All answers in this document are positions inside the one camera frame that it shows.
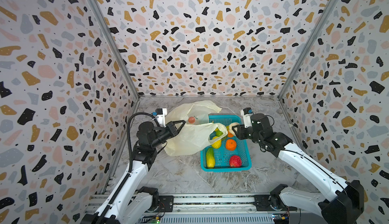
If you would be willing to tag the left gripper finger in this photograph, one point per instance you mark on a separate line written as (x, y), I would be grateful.
(174, 131)
(176, 123)

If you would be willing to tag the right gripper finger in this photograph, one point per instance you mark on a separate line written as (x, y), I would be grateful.
(237, 131)
(247, 111)

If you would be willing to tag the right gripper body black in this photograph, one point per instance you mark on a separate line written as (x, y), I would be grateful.
(243, 131)

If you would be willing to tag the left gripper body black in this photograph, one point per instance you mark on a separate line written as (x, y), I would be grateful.
(163, 136)

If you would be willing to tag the beige round fruit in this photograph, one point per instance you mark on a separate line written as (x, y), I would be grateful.
(231, 133)

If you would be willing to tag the orange fruit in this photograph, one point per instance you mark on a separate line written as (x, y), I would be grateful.
(230, 145)

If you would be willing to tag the peach fruit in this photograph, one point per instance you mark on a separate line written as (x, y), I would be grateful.
(192, 120)

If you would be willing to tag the pale yellow plastic bag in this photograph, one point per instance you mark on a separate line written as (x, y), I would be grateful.
(194, 137)

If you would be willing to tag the yellow lemon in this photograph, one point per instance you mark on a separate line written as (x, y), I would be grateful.
(217, 144)

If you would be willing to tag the red fruit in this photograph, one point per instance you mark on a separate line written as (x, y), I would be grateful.
(235, 161)

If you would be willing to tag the yellow green mango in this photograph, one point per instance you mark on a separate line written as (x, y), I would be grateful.
(210, 159)

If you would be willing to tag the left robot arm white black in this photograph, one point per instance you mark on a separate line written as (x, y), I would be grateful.
(124, 205)

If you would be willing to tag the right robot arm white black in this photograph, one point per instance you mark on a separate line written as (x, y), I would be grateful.
(337, 201)

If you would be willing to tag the green lime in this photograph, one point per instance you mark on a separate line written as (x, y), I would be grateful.
(218, 133)

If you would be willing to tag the teal plastic basket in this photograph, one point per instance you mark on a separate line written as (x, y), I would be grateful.
(222, 155)

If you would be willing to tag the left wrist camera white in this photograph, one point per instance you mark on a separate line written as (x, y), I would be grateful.
(160, 115)

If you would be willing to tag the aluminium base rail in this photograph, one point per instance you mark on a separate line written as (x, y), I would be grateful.
(244, 208)

